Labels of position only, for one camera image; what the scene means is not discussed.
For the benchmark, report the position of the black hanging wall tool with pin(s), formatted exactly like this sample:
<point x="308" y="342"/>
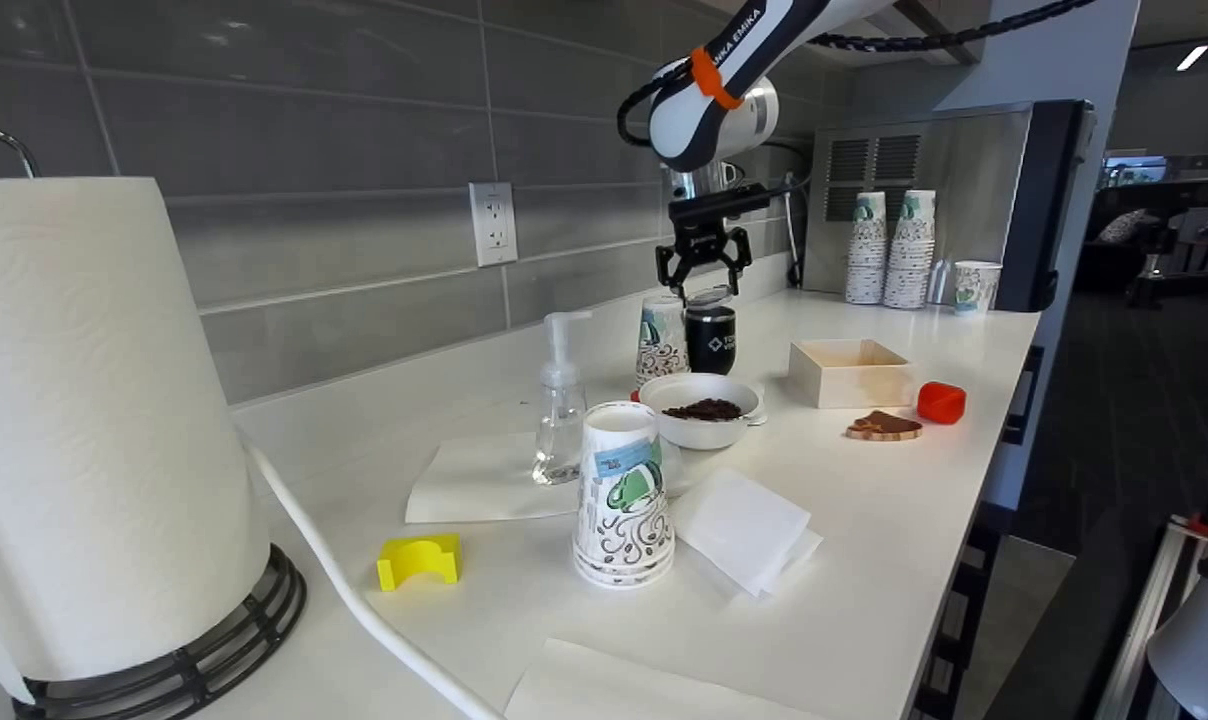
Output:
<point x="793" y="243"/>

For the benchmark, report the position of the stack of printed cups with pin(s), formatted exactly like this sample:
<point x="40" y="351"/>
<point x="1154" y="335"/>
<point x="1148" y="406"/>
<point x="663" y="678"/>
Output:
<point x="866" y="252"/>
<point x="910" y="252"/>

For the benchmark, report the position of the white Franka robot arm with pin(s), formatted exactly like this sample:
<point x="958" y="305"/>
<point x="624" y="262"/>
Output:
<point x="725" y="115"/>

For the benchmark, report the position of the metal stand leg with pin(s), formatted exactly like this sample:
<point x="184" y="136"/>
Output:
<point x="1148" y="615"/>

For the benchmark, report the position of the white paper towel roll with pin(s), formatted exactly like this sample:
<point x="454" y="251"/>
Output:
<point x="228" y="641"/>
<point x="97" y="424"/>

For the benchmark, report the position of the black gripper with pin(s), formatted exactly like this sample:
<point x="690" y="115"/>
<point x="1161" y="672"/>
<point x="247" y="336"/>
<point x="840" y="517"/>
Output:
<point x="703" y="238"/>

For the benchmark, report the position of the red plastic cap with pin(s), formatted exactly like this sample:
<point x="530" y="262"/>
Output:
<point x="942" y="403"/>

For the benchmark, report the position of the black flask tumbler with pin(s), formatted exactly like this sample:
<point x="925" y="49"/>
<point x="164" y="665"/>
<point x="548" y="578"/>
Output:
<point x="708" y="345"/>

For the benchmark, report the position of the grey chair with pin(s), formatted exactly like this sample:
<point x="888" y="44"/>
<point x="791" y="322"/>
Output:
<point x="1206" y="655"/>

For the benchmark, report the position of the white bowl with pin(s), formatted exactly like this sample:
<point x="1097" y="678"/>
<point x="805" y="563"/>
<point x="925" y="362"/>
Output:
<point x="697" y="434"/>

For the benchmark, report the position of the yellow plastic block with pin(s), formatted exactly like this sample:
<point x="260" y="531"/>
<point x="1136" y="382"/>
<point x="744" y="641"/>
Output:
<point x="419" y="563"/>

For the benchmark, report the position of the large printed paper cup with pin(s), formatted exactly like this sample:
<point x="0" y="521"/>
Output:
<point x="624" y="507"/>

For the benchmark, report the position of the light wooden box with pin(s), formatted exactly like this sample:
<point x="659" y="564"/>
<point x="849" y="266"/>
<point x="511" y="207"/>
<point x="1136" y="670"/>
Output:
<point x="846" y="384"/>

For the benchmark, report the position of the folded white napkin stack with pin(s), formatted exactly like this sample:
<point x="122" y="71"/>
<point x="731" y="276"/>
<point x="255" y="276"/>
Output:
<point x="744" y="531"/>

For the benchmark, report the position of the flat white napkin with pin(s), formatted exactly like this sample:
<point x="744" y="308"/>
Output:
<point x="477" y="480"/>

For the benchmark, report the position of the white wall outlet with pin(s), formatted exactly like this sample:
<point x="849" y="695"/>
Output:
<point x="493" y="221"/>

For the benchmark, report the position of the clear pump sanitizer bottle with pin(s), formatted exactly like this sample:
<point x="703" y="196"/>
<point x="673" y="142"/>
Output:
<point x="556" y="414"/>

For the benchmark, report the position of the brown food piece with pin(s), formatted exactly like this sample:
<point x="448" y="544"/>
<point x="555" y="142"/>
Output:
<point x="883" y="424"/>

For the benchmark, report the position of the single printed paper cup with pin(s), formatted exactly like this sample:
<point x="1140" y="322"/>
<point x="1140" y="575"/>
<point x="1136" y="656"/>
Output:
<point x="977" y="284"/>

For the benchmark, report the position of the dark food in bowl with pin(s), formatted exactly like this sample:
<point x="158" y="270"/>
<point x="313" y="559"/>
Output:
<point x="704" y="410"/>

